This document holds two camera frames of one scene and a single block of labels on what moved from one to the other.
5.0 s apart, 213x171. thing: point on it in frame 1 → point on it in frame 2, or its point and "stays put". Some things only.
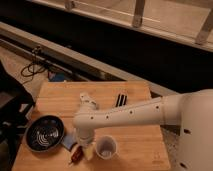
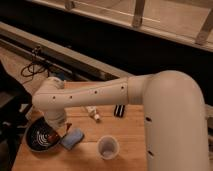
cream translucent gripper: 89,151 → 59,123
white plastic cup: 106,147 stays put
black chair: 16,105 stays put
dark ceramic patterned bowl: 44,133 stays put
